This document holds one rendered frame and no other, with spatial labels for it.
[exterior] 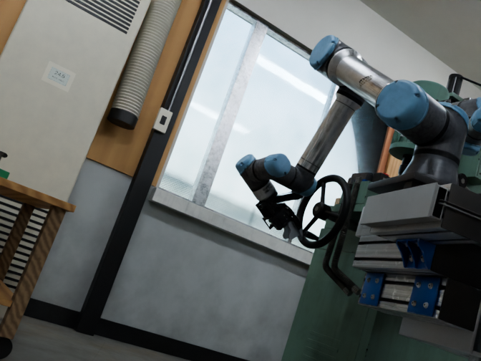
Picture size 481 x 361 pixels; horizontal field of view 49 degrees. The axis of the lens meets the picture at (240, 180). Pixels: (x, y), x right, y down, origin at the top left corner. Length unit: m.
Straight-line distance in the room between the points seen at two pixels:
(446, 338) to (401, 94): 0.57
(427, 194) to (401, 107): 0.33
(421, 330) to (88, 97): 1.89
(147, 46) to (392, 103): 1.84
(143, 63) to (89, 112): 0.44
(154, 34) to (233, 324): 1.76
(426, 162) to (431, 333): 0.41
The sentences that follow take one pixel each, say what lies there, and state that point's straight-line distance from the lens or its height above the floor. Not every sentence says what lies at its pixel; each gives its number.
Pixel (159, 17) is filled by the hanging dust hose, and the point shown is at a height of 1.70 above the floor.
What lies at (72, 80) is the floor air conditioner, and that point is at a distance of 2.67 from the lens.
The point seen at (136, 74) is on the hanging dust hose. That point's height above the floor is 1.34.
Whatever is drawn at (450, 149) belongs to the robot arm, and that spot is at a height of 0.93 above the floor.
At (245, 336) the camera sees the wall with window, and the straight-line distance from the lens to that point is 3.39.
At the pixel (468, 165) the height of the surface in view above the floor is 1.20.
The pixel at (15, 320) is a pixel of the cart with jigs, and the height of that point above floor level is 0.13.
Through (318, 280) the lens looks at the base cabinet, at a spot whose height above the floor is 0.58.
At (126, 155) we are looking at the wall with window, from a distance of 2.99.
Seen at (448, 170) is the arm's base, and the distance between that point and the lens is 1.40.
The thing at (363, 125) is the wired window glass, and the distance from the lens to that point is 4.00.
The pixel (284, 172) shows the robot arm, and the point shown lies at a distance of 1.67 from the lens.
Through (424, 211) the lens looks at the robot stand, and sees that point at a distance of 1.04.
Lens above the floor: 0.41
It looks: 12 degrees up
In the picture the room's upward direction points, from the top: 19 degrees clockwise
